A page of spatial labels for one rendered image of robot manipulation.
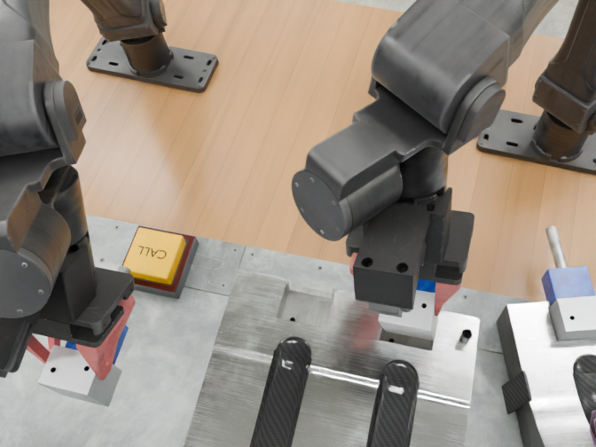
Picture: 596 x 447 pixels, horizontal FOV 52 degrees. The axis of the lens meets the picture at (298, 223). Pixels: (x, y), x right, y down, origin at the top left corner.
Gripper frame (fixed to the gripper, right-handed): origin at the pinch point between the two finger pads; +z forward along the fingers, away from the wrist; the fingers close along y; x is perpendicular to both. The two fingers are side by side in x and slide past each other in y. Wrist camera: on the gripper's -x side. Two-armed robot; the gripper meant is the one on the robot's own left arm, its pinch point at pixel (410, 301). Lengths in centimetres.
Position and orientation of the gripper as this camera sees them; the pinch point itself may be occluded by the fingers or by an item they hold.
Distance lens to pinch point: 60.3
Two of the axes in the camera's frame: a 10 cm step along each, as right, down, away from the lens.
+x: 3.2, -6.4, 7.0
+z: 1.1, 7.6, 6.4
